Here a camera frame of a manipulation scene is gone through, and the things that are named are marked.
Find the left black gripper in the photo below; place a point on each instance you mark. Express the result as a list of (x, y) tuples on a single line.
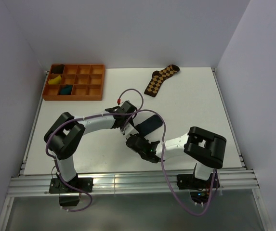
[(131, 121)]

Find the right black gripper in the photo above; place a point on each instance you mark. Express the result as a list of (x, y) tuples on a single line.
[(142, 136)]

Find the navy snowman sock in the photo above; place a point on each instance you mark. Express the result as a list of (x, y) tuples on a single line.
[(148, 126)]

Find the green reindeer sock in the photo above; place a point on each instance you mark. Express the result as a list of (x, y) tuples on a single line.
[(66, 90)]

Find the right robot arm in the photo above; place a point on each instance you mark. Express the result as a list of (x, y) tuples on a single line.
[(206, 147)]

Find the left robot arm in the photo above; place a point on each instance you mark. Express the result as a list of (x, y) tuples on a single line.
[(64, 136)]

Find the brown argyle sock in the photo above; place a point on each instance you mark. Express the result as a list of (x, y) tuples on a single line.
[(158, 77)]

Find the orange compartment tray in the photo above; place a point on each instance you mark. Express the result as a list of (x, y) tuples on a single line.
[(87, 80)]

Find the rolled yellow sock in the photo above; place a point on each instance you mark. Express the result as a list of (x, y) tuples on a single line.
[(55, 81)]

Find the rolled black sock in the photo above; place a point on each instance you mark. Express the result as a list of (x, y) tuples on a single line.
[(57, 68)]

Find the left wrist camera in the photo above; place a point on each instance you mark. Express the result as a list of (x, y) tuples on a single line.
[(120, 101)]

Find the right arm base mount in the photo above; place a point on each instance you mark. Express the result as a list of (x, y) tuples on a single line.
[(199, 189)]

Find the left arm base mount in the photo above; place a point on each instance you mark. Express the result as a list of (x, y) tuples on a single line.
[(69, 197)]

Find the aluminium front rail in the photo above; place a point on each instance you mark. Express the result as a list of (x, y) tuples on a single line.
[(122, 183)]

